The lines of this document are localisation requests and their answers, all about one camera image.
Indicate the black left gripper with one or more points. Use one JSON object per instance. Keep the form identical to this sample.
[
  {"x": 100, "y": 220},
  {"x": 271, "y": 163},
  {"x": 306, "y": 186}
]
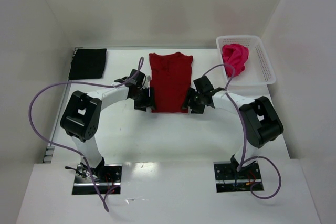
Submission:
[{"x": 145, "y": 101}]

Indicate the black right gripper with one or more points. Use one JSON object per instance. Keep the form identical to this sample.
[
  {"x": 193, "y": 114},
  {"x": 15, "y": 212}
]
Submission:
[{"x": 194, "y": 100}]

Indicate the dark red t shirt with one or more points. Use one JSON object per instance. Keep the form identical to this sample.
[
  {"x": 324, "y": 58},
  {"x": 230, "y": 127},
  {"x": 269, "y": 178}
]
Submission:
[{"x": 171, "y": 80}]

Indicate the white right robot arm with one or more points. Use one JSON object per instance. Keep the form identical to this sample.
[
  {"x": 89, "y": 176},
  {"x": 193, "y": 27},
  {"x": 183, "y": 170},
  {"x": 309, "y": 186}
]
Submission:
[{"x": 260, "y": 122}]

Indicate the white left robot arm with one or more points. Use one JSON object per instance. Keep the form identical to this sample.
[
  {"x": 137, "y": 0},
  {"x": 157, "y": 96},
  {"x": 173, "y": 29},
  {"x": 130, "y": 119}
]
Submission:
[{"x": 81, "y": 117}]

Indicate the pink crumpled t shirt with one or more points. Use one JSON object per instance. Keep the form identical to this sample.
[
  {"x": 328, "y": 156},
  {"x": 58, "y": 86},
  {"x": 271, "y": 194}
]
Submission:
[{"x": 235, "y": 55}]

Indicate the black folded t shirt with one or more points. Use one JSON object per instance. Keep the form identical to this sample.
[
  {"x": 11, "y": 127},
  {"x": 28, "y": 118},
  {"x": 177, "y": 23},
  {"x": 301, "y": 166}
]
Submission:
[{"x": 88, "y": 64}]

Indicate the white plastic basket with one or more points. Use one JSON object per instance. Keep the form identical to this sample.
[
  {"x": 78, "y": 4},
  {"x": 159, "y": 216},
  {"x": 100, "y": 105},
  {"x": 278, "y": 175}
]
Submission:
[{"x": 258, "y": 69}]

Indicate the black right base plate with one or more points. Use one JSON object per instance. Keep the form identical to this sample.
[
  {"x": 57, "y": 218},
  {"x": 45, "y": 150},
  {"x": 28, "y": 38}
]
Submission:
[{"x": 228, "y": 180}]

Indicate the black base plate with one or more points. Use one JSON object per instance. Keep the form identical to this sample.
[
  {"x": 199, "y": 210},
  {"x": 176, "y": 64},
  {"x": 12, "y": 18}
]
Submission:
[
  {"x": 110, "y": 177},
  {"x": 228, "y": 180}
]

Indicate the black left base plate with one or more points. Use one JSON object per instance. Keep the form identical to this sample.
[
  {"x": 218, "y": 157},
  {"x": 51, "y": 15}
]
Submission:
[{"x": 110, "y": 177}]

